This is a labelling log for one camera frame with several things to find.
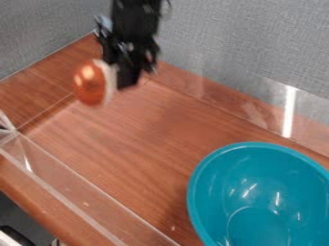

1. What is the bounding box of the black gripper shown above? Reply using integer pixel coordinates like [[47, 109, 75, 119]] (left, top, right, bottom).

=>
[[94, 0, 173, 90]]

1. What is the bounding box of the brown white toy mushroom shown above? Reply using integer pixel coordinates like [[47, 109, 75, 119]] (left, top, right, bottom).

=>
[[72, 59, 118, 107]]

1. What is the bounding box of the blue plastic bowl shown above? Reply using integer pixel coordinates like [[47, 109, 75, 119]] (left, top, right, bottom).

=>
[[186, 142, 329, 246]]

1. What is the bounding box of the clear acrylic left barrier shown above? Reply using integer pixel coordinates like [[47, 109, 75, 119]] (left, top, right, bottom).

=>
[[0, 35, 100, 127]]

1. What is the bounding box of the clear acrylic barrier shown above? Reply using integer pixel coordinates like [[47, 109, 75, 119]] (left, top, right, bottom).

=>
[[0, 35, 100, 127], [143, 55, 329, 158], [0, 111, 181, 246]]

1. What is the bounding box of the clear acrylic front barrier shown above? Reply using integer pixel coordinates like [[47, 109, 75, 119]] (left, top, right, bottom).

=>
[[0, 111, 181, 246]]

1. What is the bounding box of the clear acrylic back barrier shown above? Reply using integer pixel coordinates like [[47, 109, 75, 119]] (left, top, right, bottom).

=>
[[143, 55, 329, 158]]

